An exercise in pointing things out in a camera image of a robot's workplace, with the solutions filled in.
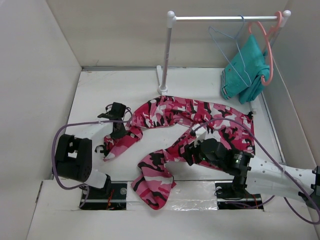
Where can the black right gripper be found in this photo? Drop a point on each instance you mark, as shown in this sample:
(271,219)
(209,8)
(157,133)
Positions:
(187,154)

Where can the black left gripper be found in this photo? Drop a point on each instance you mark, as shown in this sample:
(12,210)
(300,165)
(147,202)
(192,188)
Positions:
(119,134)

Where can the pink camouflage trousers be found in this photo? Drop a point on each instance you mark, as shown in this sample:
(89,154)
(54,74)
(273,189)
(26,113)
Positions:
(227,125)

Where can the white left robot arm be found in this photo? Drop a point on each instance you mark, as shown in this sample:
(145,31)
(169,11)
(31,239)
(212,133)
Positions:
(75,156)

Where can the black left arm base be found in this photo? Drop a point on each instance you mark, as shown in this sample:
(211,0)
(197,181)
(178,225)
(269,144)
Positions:
(114,199)

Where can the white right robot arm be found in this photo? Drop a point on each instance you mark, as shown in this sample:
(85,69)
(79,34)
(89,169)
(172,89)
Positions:
(253,175)

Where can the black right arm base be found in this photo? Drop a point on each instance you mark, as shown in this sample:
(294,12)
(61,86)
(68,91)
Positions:
(229,199)

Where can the pink plastic hanger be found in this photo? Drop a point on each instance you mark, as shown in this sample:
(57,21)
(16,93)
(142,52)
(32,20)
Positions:
(278,17)

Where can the white clothes rack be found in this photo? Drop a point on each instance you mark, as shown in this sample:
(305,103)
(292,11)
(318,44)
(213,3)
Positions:
(207,42)

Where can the teal garment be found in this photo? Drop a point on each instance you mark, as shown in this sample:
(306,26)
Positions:
(242,76)

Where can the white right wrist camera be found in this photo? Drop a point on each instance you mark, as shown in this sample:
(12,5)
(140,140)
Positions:
(199,134)

